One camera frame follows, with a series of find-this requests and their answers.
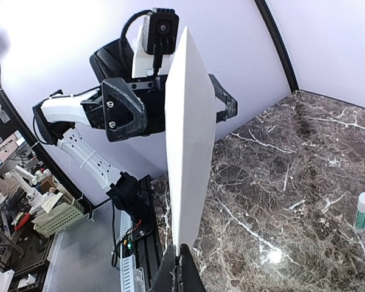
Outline black front rail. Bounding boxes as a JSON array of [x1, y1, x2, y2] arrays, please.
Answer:
[[133, 175, 163, 291]]

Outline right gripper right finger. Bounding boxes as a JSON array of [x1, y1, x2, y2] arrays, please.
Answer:
[[178, 243, 206, 292]]

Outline beige perforated basket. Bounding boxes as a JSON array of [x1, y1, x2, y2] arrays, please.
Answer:
[[32, 200, 85, 237]]

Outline beige letter paper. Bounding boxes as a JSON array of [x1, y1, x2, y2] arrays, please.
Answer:
[[165, 28, 216, 247]]

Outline right black frame post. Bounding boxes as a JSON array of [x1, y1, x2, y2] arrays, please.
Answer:
[[254, 0, 299, 92]]

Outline green white glue stick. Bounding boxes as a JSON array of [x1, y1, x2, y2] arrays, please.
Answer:
[[354, 192, 365, 233]]

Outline left black frame post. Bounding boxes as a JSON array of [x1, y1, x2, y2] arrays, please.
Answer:
[[0, 69, 95, 220]]

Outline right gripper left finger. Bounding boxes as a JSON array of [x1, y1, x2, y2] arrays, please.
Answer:
[[150, 245, 179, 292]]

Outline white slotted cable duct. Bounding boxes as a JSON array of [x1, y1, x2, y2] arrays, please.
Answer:
[[43, 204, 145, 291]]

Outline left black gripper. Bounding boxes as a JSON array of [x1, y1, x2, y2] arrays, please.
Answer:
[[89, 42, 238, 142]]

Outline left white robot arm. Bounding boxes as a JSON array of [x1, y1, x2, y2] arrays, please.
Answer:
[[33, 38, 238, 224]]

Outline black frame post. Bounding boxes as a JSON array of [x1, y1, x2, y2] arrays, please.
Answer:
[[0, 69, 95, 220], [254, 0, 299, 92]]

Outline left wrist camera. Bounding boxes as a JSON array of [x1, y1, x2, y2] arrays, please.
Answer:
[[131, 8, 179, 78]]

